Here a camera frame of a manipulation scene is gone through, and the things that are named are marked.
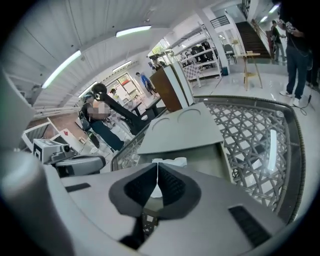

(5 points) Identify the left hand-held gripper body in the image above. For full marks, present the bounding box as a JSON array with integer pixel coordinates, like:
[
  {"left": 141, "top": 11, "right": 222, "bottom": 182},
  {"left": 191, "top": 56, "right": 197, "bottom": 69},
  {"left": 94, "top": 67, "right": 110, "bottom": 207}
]
[{"left": 32, "top": 138, "right": 107, "bottom": 177}]

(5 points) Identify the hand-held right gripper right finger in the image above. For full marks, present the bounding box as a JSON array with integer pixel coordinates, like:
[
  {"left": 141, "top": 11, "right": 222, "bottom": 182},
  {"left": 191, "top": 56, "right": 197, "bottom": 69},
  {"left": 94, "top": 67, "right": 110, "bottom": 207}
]
[{"left": 142, "top": 162, "right": 286, "bottom": 256}]

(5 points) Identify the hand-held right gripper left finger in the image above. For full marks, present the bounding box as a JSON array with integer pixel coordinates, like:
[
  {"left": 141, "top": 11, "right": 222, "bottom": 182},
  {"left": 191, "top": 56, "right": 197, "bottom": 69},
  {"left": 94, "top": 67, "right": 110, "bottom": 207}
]
[{"left": 44, "top": 161, "right": 159, "bottom": 256}]

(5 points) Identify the white item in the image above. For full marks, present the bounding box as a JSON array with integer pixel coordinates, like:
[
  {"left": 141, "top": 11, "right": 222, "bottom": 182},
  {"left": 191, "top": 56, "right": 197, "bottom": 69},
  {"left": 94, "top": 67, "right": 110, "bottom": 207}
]
[{"left": 149, "top": 156, "right": 188, "bottom": 200}]

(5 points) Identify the grey cardboard box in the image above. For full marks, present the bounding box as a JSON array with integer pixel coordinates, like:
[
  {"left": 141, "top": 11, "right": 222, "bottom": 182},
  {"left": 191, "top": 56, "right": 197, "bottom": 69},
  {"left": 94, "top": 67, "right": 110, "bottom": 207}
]
[{"left": 136, "top": 101, "right": 241, "bottom": 186}]

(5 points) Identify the black jointed stand arm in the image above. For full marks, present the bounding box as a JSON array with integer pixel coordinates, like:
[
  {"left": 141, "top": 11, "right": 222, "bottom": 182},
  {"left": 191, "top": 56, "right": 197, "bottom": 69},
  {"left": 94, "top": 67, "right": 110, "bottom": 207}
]
[{"left": 90, "top": 83, "right": 152, "bottom": 136}]

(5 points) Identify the long ceiling light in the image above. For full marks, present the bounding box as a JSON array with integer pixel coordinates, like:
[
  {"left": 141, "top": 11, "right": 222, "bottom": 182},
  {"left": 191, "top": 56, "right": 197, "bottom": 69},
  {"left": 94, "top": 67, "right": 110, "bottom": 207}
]
[
  {"left": 115, "top": 24, "right": 152, "bottom": 38},
  {"left": 40, "top": 49, "right": 82, "bottom": 90}
]

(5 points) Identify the dark low table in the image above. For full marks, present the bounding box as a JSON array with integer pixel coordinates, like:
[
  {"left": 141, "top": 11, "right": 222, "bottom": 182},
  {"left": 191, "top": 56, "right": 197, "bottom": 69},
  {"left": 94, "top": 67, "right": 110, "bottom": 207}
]
[{"left": 129, "top": 95, "right": 166, "bottom": 119}]

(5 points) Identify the woven wicker table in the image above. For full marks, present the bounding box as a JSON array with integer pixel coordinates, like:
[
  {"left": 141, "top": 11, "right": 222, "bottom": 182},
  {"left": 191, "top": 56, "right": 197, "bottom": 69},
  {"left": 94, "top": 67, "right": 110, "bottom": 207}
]
[{"left": 109, "top": 94, "right": 307, "bottom": 226}]

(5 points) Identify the brown wooden board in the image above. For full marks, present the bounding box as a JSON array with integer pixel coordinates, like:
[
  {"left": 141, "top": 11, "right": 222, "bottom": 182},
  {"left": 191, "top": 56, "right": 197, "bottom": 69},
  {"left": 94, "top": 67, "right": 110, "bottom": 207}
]
[{"left": 149, "top": 67, "right": 184, "bottom": 113}]

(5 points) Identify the white flat panel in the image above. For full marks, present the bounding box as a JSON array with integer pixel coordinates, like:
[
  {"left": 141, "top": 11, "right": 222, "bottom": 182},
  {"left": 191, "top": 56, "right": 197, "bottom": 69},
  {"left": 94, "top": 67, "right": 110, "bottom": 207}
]
[{"left": 163, "top": 60, "right": 196, "bottom": 109}]

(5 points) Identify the white checkered chair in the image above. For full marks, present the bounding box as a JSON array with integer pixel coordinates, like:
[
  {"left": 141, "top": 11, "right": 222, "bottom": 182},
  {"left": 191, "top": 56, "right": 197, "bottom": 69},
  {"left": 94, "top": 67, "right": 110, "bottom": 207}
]
[{"left": 181, "top": 61, "right": 204, "bottom": 89}]

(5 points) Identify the tall wooden stool table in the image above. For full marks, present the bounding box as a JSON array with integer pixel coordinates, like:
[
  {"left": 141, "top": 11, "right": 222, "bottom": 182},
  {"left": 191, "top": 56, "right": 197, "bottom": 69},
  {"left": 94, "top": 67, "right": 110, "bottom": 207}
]
[{"left": 240, "top": 50, "right": 264, "bottom": 91}]

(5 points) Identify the white storage shelf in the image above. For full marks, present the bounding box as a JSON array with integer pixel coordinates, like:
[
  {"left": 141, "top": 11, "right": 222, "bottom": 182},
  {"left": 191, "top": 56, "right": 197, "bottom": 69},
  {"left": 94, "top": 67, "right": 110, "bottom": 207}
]
[{"left": 172, "top": 21, "right": 224, "bottom": 81}]

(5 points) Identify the dark staircase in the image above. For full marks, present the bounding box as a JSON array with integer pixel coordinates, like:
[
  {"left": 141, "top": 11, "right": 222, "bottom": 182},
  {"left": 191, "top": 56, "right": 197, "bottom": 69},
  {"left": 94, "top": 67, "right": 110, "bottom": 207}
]
[{"left": 235, "top": 20, "right": 273, "bottom": 60}]

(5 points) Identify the white metal frame rack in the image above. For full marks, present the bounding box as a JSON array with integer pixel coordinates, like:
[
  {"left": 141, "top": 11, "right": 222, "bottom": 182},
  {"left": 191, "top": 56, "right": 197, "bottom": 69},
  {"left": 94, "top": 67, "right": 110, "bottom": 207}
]
[{"left": 21, "top": 116, "right": 86, "bottom": 156}]

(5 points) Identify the black floor cable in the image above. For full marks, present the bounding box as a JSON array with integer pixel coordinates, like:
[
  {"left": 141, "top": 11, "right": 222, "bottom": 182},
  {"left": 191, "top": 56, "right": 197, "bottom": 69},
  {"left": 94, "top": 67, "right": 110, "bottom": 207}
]
[{"left": 291, "top": 94, "right": 314, "bottom": 116}]

